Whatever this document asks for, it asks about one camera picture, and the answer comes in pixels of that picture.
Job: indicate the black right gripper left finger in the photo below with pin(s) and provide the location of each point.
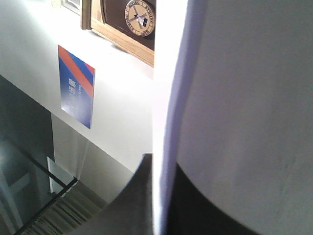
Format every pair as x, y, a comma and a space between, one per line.
130, 213

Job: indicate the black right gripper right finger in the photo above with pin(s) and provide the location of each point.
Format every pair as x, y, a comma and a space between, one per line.
190, 213

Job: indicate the white paper sheet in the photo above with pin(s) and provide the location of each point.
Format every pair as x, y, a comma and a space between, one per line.
233, 107

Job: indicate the wooden framed emblem plaque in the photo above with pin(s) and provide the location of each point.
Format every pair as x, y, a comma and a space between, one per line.
129, 24

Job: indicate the blue red booklet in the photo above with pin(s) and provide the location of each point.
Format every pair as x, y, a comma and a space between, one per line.
76, 86

